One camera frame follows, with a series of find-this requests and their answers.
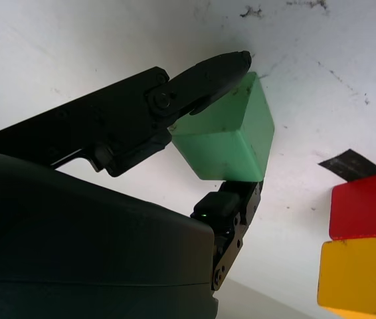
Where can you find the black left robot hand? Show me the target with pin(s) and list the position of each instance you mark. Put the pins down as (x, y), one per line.
(75, 232)

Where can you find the black tape strip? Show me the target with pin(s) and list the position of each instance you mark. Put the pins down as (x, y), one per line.
(350, 166)

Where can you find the red block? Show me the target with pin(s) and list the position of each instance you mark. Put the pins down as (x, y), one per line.
(364, 209)

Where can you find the green block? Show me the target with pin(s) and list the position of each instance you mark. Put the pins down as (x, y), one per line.
(221, 149)

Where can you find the yellow block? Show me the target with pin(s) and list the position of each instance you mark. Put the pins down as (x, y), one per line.
(354, 276)

